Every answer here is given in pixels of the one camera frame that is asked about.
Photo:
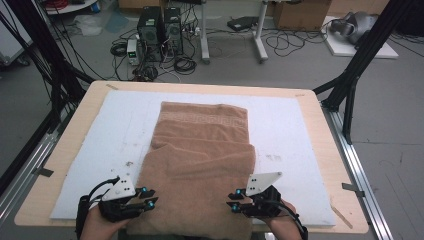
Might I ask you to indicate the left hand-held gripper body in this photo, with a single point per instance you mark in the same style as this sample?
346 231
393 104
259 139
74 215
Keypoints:
118 206

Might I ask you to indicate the person's right hand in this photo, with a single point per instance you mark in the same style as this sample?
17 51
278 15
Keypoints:
283 228

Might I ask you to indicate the aluminium rail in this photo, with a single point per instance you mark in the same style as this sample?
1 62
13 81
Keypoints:
360 186
30 163

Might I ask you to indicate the brown tape strip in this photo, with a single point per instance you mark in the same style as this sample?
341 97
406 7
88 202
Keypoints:
112 86

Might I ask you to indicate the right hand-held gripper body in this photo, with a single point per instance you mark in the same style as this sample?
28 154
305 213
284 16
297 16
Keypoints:
263 203

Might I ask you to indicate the white floor board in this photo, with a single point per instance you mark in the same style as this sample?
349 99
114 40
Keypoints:
341 50

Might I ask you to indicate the grey rounded machine shell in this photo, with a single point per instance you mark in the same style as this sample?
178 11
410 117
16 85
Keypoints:
358 25

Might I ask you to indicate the slim black computer tower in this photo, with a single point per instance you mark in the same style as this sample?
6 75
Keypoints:
173 30

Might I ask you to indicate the brown towel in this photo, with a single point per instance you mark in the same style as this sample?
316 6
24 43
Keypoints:
200 173

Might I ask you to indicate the large cardboard box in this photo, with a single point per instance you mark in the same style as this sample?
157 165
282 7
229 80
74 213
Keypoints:
300 15

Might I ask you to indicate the large black computer tower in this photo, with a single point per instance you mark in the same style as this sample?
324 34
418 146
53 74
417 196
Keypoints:
150 30

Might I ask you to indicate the clear plastic sheet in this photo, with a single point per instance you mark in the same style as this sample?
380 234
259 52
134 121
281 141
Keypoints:
88 26

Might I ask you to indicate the white desk frame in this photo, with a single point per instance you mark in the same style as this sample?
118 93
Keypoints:
204 33

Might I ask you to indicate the round white table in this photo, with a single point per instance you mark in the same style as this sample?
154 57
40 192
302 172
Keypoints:
73 7

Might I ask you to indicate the white bench power supply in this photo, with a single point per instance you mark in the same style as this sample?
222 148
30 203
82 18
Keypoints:
132 51

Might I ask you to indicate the black flat device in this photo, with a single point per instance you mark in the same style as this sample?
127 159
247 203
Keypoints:
243 23

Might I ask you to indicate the teal sheet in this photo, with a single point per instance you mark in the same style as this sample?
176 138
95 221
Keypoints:
116 22

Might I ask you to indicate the white grid foam mat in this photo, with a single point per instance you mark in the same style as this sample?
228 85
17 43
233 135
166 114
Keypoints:
283 140

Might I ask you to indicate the grey metal bracket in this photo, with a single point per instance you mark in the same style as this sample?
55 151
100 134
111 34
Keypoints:
43 172
352 189

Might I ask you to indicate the black metal frame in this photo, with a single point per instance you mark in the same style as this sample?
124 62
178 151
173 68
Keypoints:
40 40
366 50

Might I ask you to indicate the person's left hand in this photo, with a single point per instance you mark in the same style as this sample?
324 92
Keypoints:
96 226

